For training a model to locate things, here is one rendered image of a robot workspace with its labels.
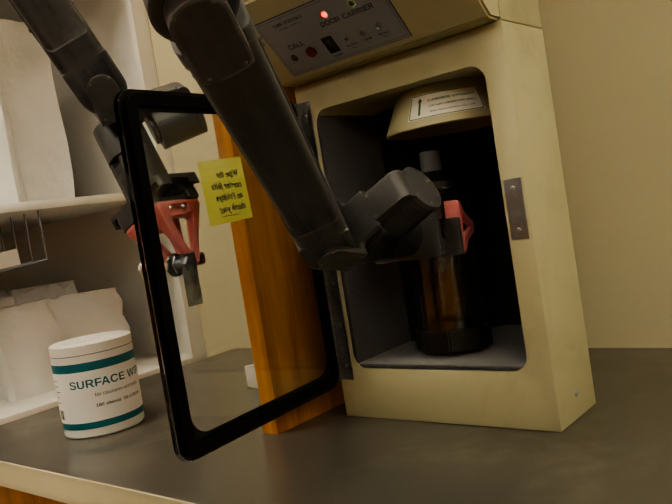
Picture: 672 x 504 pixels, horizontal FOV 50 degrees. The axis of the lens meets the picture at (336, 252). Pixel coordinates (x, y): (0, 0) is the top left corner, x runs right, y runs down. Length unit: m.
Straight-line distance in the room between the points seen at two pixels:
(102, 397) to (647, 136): 0.95
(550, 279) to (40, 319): 1.28
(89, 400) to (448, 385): 0.57
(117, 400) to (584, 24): 0.96
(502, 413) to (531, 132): 0.34
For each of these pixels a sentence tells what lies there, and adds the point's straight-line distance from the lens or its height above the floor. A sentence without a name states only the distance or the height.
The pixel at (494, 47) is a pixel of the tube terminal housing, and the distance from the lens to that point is 0.86.
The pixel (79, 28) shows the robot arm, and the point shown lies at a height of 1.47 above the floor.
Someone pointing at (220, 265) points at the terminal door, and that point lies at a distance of 0.84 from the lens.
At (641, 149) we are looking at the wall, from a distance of 1.24.
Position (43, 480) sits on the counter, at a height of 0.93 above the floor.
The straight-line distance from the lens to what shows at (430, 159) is 0.99.
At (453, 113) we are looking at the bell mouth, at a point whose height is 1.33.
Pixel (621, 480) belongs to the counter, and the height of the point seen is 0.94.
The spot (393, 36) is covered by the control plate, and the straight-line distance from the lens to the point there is 0.88.
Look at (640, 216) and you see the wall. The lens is 1.25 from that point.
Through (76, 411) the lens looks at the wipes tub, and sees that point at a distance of 1.23.
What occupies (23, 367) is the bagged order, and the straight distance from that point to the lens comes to 1.82.
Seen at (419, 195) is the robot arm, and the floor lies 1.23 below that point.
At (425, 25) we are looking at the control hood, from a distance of 0.86.
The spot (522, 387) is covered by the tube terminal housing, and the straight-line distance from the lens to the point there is 0.89.
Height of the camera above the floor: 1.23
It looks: 3 degrees down
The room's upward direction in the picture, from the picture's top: 9 degrees counter-clockwise
